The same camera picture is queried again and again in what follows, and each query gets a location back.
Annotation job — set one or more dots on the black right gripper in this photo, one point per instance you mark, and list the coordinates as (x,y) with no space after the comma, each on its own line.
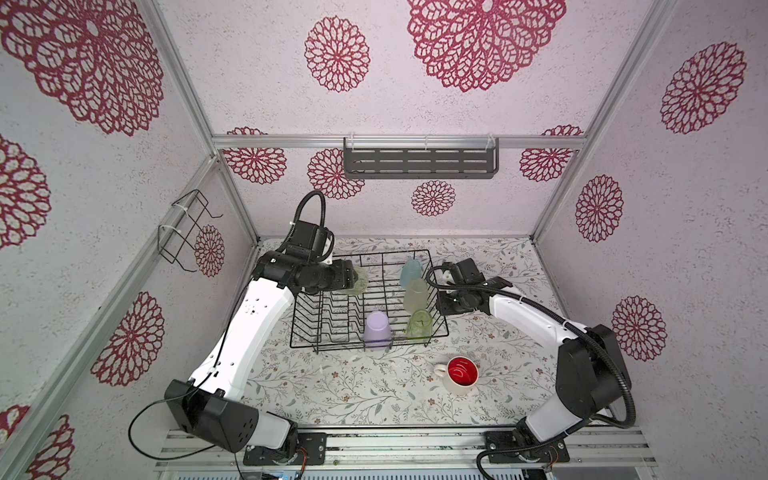
(441,307)

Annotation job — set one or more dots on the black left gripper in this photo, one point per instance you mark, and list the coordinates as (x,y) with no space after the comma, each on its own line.
(343,277)

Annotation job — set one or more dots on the tall green glass tumbler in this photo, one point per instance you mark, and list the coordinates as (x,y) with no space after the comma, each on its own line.
(361,282)

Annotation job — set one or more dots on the black wire dish rack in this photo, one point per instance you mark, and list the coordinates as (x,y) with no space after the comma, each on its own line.
(331,321)

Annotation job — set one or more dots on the teal textured glass cup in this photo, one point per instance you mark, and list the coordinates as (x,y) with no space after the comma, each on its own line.
(411,270)

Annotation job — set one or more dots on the short green glass cup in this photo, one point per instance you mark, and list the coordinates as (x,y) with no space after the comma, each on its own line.
(419,327)

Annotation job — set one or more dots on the lavender plastic cup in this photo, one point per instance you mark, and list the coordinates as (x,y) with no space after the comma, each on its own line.
(377,332)

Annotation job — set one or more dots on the red and cream mug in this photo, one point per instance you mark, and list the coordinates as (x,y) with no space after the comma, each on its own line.
(459,375)

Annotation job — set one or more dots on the pale frosted green cup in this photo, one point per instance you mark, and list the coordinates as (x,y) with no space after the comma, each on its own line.
(416,296)

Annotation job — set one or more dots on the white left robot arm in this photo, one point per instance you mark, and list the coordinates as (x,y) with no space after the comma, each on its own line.
(209,404)

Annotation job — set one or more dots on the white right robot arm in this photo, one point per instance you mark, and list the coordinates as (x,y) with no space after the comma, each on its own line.
(592,382)

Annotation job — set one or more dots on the grey wall shelf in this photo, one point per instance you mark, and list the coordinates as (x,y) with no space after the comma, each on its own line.
(425,163)

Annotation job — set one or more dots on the black wire wall hanger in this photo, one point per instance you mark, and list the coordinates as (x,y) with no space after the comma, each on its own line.
(192,242)

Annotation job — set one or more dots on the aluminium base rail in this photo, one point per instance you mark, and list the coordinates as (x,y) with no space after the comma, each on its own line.
(412,452)

